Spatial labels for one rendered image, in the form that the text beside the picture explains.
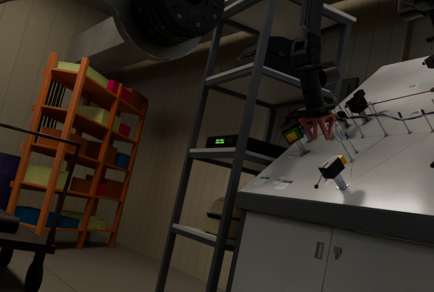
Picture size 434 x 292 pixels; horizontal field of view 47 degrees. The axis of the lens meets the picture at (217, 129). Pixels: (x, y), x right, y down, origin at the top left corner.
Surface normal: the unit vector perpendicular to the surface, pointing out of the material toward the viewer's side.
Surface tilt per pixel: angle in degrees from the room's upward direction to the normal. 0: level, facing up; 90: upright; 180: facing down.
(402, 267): 90
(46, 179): 90
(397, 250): 90
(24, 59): 90
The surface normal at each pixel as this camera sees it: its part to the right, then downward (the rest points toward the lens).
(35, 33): 0.55, -0.02
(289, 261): -0.87, -0.26
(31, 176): -0.16, -0.19
